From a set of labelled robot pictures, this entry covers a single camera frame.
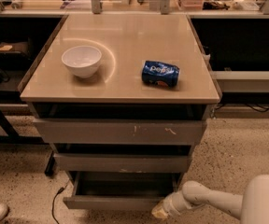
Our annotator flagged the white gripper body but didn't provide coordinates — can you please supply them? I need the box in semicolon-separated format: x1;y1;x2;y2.
163;191;192;217

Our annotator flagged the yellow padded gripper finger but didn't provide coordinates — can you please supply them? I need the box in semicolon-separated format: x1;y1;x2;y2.
151;201;169;219

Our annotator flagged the grey bottom drawer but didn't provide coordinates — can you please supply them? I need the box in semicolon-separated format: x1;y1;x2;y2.
63;172;182;211

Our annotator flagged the grey drawer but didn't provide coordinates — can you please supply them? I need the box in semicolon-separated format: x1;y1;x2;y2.
63;172;182;211
33;104;208;146
54;144;191;173

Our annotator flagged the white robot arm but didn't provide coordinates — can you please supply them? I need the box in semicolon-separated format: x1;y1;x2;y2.
151;175;269;224

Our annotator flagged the grey middle drawer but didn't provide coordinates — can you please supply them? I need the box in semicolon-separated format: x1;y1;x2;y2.
54;144;191;173

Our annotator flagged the grey drawer cabinet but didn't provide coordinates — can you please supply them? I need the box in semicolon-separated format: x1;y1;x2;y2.
17;13;223;185

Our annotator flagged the grey top drawer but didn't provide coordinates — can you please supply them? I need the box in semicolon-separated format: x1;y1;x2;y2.
33;104;208;146

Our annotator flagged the crushed blue Pepsi can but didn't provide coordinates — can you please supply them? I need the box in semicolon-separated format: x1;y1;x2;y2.
141;61;180;88

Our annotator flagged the white ceramic bowl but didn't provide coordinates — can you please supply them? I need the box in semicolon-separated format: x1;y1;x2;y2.
62;46;102;78

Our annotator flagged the long workbench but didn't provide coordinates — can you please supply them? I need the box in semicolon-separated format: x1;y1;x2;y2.
0;0;269;18

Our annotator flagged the black floor cable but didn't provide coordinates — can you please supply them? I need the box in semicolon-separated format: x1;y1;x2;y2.
50;180;71;224

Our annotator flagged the black table leg frame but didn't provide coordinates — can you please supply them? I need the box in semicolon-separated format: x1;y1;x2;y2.
0;93;56;176

